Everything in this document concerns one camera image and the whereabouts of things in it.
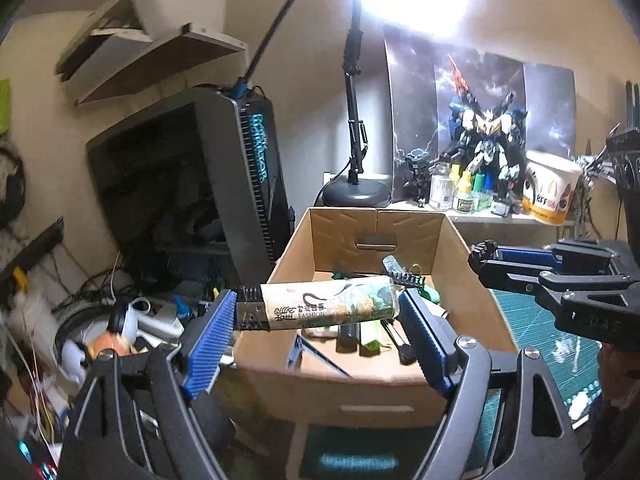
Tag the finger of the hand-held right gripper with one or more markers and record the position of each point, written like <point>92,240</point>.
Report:
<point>525,255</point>
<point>515,277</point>

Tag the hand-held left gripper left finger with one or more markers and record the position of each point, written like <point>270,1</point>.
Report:
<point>210,340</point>

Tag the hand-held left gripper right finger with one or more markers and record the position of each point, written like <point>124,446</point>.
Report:
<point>425,340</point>

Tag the light green rectangular box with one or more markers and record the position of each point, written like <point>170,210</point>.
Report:
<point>372,335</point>

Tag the cardboard box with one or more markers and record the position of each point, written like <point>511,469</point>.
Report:
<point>350,380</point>

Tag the printed cylindrical tube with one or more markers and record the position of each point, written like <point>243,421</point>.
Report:
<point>325,302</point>

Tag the desk riser shelf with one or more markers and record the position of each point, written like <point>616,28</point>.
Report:
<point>500,225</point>

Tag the green cutting mat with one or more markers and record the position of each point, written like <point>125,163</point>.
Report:
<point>530,320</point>

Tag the white plastic gadget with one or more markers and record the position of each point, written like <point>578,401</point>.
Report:
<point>155,327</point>

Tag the dog print paper bucket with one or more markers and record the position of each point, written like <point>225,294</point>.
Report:
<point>550,195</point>

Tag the green black bit holder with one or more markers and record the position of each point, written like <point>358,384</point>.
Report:
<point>400,272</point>

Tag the black rectangular block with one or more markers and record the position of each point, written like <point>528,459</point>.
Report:
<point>348,337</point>

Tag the row of small paint bottles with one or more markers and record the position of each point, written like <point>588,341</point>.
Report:
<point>465,200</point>

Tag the orange head figurine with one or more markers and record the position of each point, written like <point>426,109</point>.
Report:
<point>107,342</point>

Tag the grey spiky robot model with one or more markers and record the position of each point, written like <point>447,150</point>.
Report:
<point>592,165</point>

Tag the white blue robot model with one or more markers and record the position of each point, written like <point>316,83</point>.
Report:
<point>485,130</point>

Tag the small dark robot model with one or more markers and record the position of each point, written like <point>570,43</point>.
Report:
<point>416,170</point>

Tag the black desk lamp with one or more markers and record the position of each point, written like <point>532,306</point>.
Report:
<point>355,195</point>

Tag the black computer tower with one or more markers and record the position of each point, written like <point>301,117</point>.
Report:
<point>240,170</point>

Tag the black headphones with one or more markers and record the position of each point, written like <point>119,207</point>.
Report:
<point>15,195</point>

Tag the black rod blue base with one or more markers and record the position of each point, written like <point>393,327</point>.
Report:
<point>270,40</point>

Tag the wall poster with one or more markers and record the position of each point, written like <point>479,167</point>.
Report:
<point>415,90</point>

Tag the wooden wall shelf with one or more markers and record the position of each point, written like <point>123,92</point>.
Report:
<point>165,60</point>

